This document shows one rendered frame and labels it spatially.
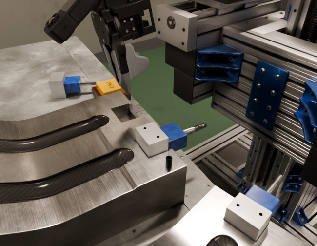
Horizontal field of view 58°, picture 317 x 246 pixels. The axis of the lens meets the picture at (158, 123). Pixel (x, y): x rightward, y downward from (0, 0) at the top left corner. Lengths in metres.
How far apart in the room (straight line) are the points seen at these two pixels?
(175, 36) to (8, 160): 0.51
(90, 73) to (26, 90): 0.19
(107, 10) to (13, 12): 2.07
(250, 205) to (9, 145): 0.39
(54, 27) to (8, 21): 2.06
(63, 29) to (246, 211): 0.36
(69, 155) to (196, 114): 1.68
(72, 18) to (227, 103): 0.58
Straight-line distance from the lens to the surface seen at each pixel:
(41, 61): 1.04
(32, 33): 2.57
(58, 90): 0.79
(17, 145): 0.54
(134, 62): 0.50
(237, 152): 1.52
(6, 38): 2.54
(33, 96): 0.84
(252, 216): 0.41
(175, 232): 0.41
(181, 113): 2.09
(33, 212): 0.42
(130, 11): 0.47
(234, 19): 0.88
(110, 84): 0.77
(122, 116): 0.59
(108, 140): 0.49
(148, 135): 0.45
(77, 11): 0.46
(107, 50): 0.51
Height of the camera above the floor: 1.21
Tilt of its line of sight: 37 degrees down
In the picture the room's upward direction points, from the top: straight up
